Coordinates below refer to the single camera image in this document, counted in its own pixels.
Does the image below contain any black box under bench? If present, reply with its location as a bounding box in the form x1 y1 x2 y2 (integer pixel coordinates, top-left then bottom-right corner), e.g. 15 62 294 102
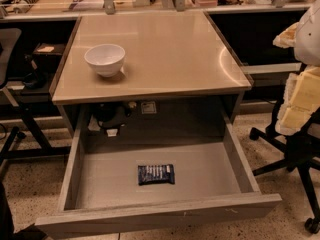
32 43 65 73

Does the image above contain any grey office chair left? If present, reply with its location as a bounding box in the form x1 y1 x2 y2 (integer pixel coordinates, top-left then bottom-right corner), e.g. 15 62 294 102
0 28 21 165

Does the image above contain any blue rxbar blueberry wrapper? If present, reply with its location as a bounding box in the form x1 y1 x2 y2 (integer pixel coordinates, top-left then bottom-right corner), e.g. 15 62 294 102
138 164 175 185

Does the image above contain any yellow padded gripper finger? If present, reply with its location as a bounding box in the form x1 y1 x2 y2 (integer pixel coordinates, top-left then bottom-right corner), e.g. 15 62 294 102
273 23 298 49
275 66 320 136

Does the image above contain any white electrical outlet plate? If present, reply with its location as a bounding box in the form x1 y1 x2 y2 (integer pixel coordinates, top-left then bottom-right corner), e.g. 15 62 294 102
141 101 157 114

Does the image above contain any black coiled tool on bench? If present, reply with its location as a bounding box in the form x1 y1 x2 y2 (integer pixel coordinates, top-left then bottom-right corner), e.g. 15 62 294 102
13 0 39 13

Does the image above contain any white ceramic bowl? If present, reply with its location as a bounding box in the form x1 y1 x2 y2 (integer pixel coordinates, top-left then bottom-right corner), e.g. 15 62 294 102
84 44 126 77

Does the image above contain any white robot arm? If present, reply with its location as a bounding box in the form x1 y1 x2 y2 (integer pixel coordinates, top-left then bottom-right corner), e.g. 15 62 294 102
273 5 320 136

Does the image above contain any open grey wooden drawer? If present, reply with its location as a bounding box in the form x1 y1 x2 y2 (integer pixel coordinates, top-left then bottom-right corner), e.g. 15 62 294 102
36 116 281 239

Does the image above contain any black office chair right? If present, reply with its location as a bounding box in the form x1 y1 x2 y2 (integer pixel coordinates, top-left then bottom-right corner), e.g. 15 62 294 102
249 98 320 234

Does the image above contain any black device under counter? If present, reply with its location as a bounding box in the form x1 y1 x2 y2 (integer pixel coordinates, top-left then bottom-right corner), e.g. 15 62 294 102
92 102 131 130

